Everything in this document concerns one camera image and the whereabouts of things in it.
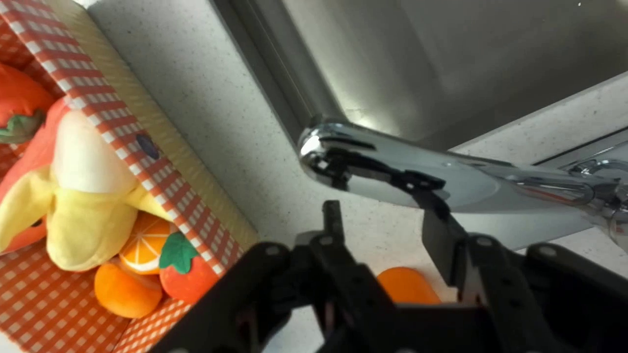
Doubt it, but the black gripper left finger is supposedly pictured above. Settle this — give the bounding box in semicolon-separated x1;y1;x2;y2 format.
150;201;344;353

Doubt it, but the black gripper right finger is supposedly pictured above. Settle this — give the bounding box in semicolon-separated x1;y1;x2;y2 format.
417;193;628;353

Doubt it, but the chrome sink faucet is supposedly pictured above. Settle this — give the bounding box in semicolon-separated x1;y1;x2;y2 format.
297;121;625;250

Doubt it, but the plush red strawberry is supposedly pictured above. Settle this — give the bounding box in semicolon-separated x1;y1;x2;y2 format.
158;232;217;305

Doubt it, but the plush orange fruit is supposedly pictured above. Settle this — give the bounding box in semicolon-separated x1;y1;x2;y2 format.
93;264;162;321

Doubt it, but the plush orange slice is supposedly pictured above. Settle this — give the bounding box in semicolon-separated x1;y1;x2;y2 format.
117;215;176;275

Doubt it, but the orange plastic cup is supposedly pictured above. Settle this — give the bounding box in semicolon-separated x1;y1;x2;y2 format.
376;268;439;305

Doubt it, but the orange checkered box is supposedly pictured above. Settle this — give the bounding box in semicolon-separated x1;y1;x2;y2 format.
0;0;254;353

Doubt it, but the plush peeled banana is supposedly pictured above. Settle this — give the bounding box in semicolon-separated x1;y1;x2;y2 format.
0;113;168;272

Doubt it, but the stainless steel sink basin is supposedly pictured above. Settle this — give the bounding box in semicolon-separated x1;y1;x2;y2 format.
211;0;628;152

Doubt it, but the plush orange carrot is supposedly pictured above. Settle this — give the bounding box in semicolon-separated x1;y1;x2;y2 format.
0;66;68;254

